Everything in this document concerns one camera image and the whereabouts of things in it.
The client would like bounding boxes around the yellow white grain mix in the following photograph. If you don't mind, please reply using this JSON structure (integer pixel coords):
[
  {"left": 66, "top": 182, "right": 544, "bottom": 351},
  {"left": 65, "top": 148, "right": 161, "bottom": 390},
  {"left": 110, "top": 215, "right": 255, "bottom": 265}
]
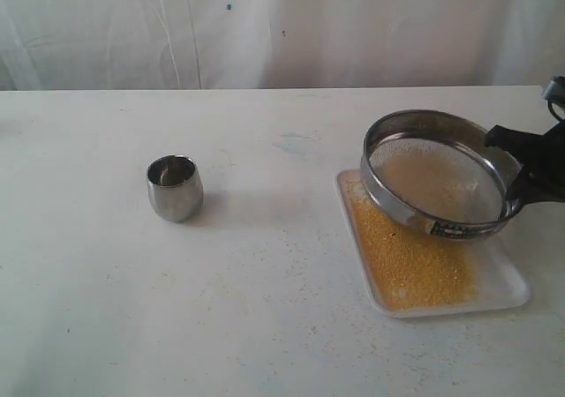
[{"left": 337, "top": 169, "right": 478, "bottom": 314}]

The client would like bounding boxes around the rounded steel cup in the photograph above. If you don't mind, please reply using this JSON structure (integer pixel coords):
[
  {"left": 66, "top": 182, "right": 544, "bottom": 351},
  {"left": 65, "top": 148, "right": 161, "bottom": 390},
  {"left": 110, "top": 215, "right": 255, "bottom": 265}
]
[{"left": 147, "top": 154, "right": 204, "bottom": 222}]

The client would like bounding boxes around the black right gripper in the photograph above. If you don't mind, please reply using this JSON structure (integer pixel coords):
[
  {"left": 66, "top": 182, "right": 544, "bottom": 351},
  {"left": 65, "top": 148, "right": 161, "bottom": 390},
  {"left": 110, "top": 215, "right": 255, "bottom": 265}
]
[{"left": 485, "top": 121, "right": 564, "bottom": 206}]

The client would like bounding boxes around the round steel sieve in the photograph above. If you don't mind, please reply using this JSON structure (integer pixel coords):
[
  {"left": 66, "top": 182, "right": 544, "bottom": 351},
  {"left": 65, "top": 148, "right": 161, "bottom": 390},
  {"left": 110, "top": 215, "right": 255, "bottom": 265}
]
[{"left": 360, "top": 109, "right": 521, "bottom": 241}]

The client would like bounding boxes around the white plastic tray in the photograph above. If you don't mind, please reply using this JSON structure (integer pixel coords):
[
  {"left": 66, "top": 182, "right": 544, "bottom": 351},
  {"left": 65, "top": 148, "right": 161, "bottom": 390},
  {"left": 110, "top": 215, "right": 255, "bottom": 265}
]
[{"left": 335, "top": 177, "right": 531, "bottom": 318}]

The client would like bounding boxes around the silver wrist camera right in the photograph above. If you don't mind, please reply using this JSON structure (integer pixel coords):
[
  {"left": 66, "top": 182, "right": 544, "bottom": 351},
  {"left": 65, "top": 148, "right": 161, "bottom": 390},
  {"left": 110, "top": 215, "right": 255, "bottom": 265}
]
[{"left": 542, "top": 76, "right": 565, "bottom": 108}]

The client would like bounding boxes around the white curtain backdrop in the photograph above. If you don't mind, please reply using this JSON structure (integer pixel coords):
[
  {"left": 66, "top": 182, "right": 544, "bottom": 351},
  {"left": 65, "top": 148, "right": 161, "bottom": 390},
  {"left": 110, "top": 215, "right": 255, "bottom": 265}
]
[{"left": 1, "top": 0, "right": 564, "bottom": 90}]

